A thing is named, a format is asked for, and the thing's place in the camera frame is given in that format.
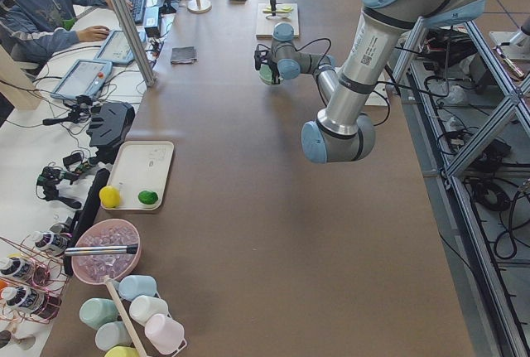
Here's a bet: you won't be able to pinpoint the light green ceramic bowl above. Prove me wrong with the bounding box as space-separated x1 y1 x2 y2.
258 65 278 85

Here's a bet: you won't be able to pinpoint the steel tongs on bowl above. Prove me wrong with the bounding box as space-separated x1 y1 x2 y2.
64 244 140 257

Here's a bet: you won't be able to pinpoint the pink bowl of ice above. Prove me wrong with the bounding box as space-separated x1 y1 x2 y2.
71 219 142 285

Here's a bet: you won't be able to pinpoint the yellow plastic knife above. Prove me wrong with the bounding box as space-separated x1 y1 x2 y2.
262 7 293 17

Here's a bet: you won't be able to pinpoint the bamboo cutting board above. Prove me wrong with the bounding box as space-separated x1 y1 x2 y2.
255 2 300 38

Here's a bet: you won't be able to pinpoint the folded grey cloth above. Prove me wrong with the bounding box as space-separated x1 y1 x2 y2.
170 46 197 65

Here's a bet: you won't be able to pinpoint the black keyboard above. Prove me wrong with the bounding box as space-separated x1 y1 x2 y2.
128 0 146 25

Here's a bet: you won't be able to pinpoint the cream rabbit tray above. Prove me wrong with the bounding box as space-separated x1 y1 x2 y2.
100 141 174 211

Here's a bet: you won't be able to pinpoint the far teach pendant tablet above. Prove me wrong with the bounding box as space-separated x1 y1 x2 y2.
94 30 134 65

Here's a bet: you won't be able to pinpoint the teach pendant tablet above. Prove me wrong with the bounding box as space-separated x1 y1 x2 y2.
51 60 113 101
94 30 134 65

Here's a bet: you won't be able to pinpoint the green lime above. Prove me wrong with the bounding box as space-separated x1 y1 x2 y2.
137 190 159 205

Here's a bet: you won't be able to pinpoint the near teach pendant tablet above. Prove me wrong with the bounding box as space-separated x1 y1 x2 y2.
51 60 113 101

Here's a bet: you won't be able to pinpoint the yellow lemon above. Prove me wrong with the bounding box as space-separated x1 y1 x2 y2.
99 186 121 209

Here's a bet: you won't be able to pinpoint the seated person in hoodie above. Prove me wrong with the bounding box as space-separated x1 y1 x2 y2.
1 0 113 65

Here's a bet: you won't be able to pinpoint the black flat bar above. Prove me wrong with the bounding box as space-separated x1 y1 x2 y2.
63 167 112 277

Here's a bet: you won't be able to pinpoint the white plastic cup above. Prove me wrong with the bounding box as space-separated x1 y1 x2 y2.
129 295 169 326

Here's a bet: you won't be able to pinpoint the pink plastic cup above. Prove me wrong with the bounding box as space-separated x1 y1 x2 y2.
144 313 187 355

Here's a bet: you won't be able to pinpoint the wooden cup rack pole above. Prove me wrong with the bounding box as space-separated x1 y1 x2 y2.
104 276 147 357

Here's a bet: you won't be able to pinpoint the green plastic cup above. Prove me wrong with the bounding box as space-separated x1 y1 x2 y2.
79 298 118 330

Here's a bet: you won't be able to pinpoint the pale blue plastic cup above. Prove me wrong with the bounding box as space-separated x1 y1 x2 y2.
94 321 133 351

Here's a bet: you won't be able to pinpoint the yellow plastic cup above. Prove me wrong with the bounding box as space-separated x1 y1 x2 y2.
104 345 139 357

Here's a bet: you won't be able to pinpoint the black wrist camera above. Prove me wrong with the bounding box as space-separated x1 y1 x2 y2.
253 43 270 70

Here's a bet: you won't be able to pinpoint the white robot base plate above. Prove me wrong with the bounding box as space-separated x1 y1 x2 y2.
365 81 388 106

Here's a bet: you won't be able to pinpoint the aluminium frame post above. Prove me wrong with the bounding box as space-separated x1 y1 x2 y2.
112 0 156 87

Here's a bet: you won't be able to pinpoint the copper wire bottle rack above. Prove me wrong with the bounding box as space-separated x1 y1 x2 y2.
1 237 70 325

